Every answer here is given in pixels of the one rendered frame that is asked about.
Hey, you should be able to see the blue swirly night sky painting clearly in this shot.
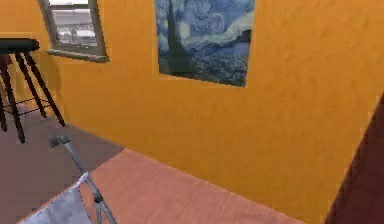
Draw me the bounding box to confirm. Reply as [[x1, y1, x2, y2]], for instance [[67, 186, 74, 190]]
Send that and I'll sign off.
[[153, 0, 257, 89]]

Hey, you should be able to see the grey framed window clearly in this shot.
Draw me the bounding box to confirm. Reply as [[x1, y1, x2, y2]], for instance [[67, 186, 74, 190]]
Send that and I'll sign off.
[[37, 0, 111, 64]]

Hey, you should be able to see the black tall stool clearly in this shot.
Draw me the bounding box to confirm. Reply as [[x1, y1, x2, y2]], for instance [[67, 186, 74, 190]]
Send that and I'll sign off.
[[0, 37, 67, 145]]

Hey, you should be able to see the dark brown wooden panel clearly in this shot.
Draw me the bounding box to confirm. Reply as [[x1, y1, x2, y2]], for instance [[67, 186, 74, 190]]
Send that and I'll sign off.
[[324, 92, 384, 224]]

